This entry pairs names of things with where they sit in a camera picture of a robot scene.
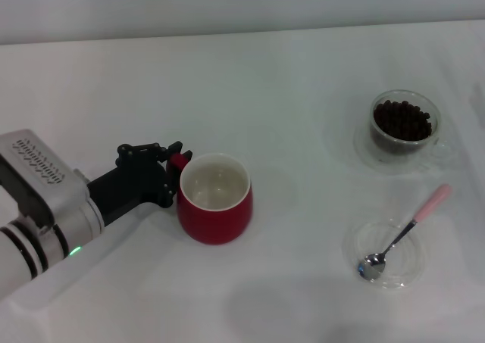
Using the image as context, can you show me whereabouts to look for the red ceramic mug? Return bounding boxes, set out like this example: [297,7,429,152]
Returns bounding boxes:
[166,151,254,245]

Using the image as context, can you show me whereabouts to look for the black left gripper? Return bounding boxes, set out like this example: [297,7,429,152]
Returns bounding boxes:
[86,141,194,226]

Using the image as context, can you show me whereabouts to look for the pink handled metal spoon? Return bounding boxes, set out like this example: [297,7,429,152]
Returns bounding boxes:
[356,183,452,282]

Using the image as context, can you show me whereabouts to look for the clear glass spoon saucer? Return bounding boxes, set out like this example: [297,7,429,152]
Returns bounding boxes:
[342,217,424,291]

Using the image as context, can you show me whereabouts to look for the glass saucer under cup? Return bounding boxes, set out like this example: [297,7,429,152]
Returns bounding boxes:
[353,122,462,176]

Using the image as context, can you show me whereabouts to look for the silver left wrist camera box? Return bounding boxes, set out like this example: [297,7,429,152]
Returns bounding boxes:
[0,129,91,231]

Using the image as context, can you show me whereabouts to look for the clear glass cup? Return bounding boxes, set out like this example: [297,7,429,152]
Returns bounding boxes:
[369,89,454,170]

